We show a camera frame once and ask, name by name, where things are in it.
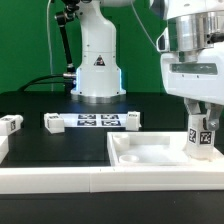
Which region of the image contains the black cable bundle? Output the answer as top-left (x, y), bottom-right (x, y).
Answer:
top-left (18, 73), bottom-right (77, 92)

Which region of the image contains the white hanging cable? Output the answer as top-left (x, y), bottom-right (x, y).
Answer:
top-left (46, 0), bottom-right (56, 92)

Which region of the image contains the white fence wall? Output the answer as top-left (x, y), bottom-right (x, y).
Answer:
top-left (0, 166), bottom-right (224, 194)
top-left (0, 136), bottom-right (9, 163)

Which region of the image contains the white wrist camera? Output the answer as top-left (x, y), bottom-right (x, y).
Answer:
top-left (156, 28), bottom-right (170, 52)

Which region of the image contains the fiducial marker sheet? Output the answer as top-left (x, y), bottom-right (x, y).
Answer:
top-left (60, 113), bottom-right (126, 127)

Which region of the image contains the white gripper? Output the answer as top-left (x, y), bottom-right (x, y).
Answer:
top-left (160, 48), bottom-right (224, 131)

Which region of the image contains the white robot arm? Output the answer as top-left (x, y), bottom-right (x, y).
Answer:
top-left (72, 0), bottom-right (224, 131)

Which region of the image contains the white left fence wall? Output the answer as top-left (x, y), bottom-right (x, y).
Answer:
top-left (0, 136), bottom-right (9, 163)

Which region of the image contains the white square table top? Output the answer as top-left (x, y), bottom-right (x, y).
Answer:
top-left (107, 132), bottom-right (224, 166)

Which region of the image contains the white front fence wall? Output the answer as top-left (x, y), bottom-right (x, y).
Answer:
top-left (0, 166), bottom-right (224, 194)

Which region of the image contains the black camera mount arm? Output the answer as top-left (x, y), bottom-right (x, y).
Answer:
top-left (54, 0), bottom-right (81, 78)

